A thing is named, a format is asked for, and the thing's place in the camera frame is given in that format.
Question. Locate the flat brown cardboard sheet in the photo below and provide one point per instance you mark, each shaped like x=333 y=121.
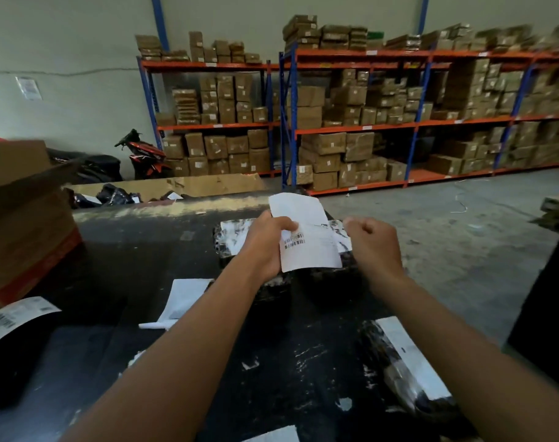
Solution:
x=215 y=184

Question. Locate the person's right forearm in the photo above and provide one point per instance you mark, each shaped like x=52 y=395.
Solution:
x=468 y=359

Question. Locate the open brown cardboard box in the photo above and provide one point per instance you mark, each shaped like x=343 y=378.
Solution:
x=26 y=225

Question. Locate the black tarp heap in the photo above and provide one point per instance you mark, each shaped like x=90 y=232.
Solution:
x=95 y=165

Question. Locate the white label backing paper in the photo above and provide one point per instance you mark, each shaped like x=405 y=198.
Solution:
x=183 y=299

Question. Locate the wooden pallet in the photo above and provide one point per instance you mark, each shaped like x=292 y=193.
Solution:
x=558 y=207

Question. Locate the red and black motorcycle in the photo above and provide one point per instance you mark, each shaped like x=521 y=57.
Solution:
x=146 y=156

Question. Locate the black parcel with white label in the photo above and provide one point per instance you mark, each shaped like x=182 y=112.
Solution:
x=399 y=363

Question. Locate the black bin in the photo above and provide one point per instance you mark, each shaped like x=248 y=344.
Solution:
x=546 y=312

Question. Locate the blue steel pillar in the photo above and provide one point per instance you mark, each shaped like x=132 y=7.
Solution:
x=160 y=22
x=423 y=13

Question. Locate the wide blue orange shelf rack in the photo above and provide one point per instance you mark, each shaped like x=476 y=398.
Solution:
x=399 y=54

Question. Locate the pile of black plastic bags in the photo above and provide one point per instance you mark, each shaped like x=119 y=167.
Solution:
x=111 y=195

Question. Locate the white shipping label sheet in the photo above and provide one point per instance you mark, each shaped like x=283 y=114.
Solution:
x=307 y=243

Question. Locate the person's left thumb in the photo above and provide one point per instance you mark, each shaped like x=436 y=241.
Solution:
x=286 y=224

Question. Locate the white paper wall notice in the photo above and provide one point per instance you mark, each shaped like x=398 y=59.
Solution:
x=29 y=88

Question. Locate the stack of brown cardboard boxes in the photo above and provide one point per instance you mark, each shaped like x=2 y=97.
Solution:
x=224 y=101
x=334 y=156
x=334 y=36
x=196 y=50
x=468 y=91
x=215 y=154

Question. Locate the black wrapped parcel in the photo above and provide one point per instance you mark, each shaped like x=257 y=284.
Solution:
x=229 y=243

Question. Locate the person's right hand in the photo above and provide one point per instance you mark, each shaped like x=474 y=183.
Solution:
x=376 y=248

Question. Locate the black parcel with barcode label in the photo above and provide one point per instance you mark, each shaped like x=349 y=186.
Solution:
x=12 y=354

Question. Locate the person's left hand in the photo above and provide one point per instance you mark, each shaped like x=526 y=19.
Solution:
x=261 y=250

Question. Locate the person's left forearm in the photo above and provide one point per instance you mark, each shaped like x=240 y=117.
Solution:
x=178 y=359

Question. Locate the person's right fingers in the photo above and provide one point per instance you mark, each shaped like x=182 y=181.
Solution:
x=354 y=224

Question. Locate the narrow blue orange shelf rack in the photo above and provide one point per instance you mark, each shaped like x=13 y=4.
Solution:
x=206 y=65

